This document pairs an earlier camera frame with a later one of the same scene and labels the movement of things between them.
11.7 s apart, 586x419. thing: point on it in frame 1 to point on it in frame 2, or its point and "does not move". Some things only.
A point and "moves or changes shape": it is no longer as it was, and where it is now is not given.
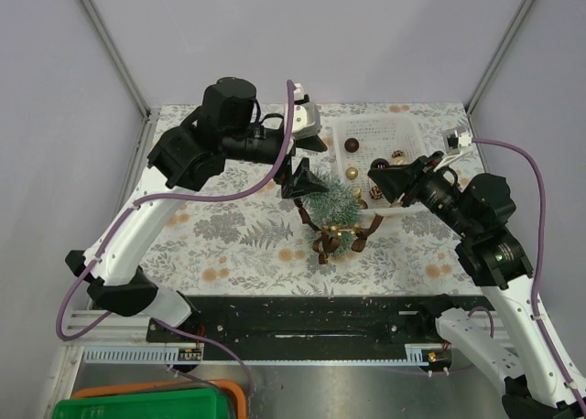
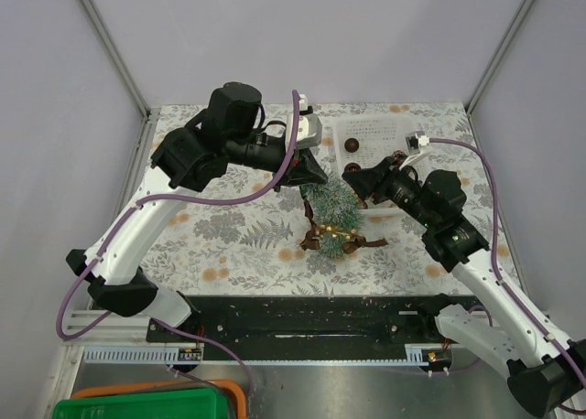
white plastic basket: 364,143 does not move
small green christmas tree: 337,209 moves or changes shape
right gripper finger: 394,180 to 368,182
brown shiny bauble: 352,145 does not move
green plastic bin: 190,404 does not move
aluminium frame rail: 114,330 does not move
